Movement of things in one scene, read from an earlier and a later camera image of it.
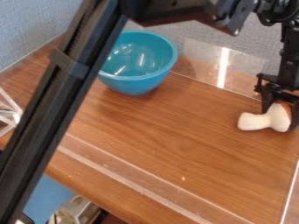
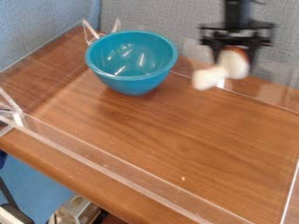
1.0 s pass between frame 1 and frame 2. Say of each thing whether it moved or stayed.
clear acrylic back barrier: stayed
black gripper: moved
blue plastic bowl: stayed
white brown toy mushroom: moved
